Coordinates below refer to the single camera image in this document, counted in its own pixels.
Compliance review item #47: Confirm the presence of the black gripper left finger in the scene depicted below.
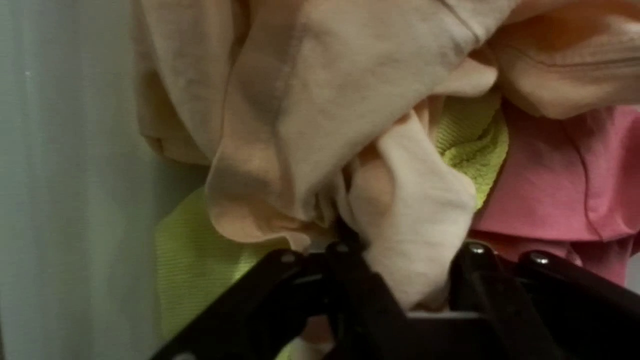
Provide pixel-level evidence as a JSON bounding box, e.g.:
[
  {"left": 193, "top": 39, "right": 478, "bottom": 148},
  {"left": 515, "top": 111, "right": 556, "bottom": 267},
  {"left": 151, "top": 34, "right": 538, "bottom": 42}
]
[{"left": 148, "top": 240, "right": 409, "bottom": 360}]

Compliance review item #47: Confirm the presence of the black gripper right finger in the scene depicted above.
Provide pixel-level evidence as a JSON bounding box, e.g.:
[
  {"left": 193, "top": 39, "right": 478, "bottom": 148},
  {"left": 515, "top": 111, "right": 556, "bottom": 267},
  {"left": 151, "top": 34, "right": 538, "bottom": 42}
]
[{"left": 447, "top": 239, "right": 640, "bottom": 360}]

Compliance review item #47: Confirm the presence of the yellow-green terry cloth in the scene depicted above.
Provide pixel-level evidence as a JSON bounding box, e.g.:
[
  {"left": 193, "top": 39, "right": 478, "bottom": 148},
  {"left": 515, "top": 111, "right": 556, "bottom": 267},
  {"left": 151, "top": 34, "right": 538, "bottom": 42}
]
[{"left": 153, "top": 92, "right": 511, "bottom": 360}]

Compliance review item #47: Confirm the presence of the pink fabric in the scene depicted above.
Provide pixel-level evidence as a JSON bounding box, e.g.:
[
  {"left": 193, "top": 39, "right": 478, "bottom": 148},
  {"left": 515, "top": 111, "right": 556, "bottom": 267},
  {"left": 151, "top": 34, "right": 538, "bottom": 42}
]
[{"left": 467, "top": 102, "right": 640, "bottom": 289}]

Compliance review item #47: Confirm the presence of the peach fabric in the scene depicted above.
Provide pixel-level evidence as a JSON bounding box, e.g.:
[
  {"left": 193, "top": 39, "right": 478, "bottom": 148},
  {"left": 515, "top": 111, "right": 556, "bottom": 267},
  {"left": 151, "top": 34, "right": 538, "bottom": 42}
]
[{"left": 129, "top": 0, "right": 640, "bottom": 314}]

